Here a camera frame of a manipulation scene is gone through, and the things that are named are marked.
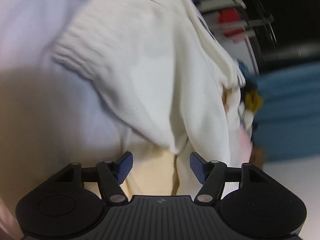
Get pastel pink blue duvet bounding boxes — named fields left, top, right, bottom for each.
left=0, top=0, right=181, bottom=240

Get brown paper bag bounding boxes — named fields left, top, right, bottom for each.
left=249, top=147, right=265, bottom=170

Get red cloth on rack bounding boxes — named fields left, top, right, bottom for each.
left=218, top=8, right=245, bottom=43

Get white sweatpants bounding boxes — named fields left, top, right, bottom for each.
left=54, top=0, right=245, bottom=196

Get blue curtain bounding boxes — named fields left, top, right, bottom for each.
left=193, top=0, right=319, bottom=161

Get mustard yellow garment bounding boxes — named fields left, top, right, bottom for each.
left=245, top=89, right=264, bottom=115

